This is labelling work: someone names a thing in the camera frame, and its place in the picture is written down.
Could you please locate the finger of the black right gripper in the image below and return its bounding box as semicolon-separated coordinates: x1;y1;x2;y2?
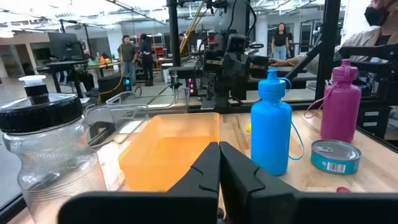
201;49;233;108
232;55;270;102

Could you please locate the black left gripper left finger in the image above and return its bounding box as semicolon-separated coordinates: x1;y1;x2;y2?
57;141;221;224

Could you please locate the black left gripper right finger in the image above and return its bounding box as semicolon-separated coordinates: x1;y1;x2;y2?
219;141;398;224

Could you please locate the blue squeeze bottle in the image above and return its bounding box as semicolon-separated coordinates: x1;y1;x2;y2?
250;68;305;177

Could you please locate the blue tuna can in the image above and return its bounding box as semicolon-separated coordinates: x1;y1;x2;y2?
310;139;363;175

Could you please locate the magenta squeeze bottle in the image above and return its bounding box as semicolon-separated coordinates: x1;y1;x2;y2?
303;58;363;144

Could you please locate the clear bottle with black lid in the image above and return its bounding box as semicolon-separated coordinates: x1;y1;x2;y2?
0;75;108;224

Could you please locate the person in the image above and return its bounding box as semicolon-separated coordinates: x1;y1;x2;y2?
271;22;290;60
118;34;139;86
139;33;155;87
269;0;398;75

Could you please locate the yellow slanted pole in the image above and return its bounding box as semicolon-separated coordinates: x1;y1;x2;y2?
179;1;206;56

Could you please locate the black computer case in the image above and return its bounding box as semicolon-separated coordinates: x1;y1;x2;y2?
98;73;133;103

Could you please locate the black equipment cart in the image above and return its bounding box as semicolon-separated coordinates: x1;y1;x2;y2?
334;43;398;139

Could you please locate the black desk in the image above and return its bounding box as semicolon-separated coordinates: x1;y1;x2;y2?
45;60;90;98

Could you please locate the black computer monitor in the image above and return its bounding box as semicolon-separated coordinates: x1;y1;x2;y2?
47;32;82;62

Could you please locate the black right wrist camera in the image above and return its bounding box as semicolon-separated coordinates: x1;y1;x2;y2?
226;32;248;54

